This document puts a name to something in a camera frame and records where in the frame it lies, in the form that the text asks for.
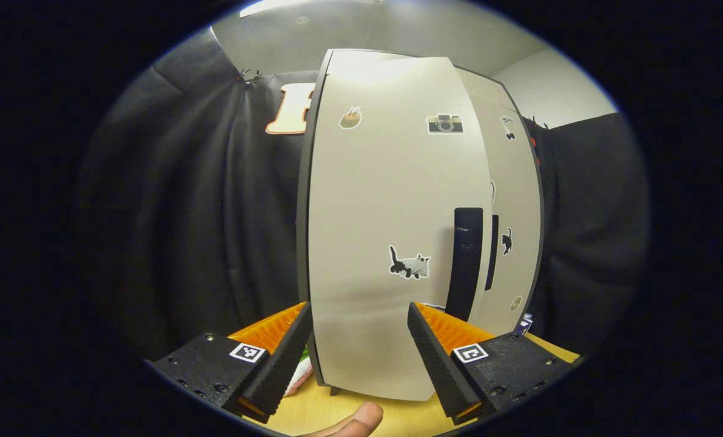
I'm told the ceiling light panel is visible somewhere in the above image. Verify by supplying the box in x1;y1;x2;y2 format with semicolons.
239;0;338;18

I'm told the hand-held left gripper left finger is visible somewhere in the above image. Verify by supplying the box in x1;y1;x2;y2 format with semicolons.
146;302;314;425

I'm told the pink green packet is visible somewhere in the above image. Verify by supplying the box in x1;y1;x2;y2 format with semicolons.
284;343;315;398

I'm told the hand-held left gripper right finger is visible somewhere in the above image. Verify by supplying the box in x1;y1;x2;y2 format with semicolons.
406;302;571;426

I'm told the white cabinet door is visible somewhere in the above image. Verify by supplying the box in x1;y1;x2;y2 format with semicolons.
297;49;494;402
456;67;544;336

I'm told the white shoe cabinet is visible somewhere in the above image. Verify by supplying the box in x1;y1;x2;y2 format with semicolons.
297;49;545;402

